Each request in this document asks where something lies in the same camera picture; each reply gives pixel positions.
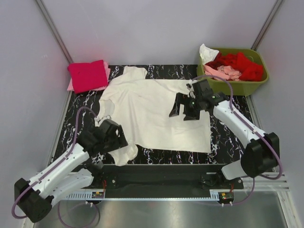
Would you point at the olive green plastic bin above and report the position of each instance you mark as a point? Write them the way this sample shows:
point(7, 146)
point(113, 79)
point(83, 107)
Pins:
point(244, 88)

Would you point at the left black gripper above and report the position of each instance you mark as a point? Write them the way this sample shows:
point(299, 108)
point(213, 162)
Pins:
point(120, 141)

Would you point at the dark red cloth in bin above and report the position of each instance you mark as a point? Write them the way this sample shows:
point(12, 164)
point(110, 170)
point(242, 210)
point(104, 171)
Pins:
point(216, 62)

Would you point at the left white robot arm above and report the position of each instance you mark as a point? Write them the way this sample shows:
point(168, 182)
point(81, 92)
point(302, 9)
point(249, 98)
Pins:
point(37, 196)

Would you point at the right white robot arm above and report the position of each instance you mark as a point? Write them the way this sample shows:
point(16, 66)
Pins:
point(262, 150)

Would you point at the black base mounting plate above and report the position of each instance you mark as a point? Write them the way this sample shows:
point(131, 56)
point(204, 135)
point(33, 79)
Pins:
point(152, 182)

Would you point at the pink cloth in bin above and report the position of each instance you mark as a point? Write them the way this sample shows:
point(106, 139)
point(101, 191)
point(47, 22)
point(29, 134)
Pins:
point(222, 72)

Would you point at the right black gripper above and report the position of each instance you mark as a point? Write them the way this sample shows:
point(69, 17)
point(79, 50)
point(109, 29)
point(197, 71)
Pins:
point(182, 99)

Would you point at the folded magenta t shirt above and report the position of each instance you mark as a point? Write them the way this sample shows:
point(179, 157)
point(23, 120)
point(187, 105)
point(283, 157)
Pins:
point(88, 76)

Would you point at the white cloth in bin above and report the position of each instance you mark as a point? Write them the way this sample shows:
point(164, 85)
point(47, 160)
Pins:
point(207, 54)

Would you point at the cream white t shirt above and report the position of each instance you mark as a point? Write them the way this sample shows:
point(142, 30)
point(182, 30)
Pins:
point(142, 107)

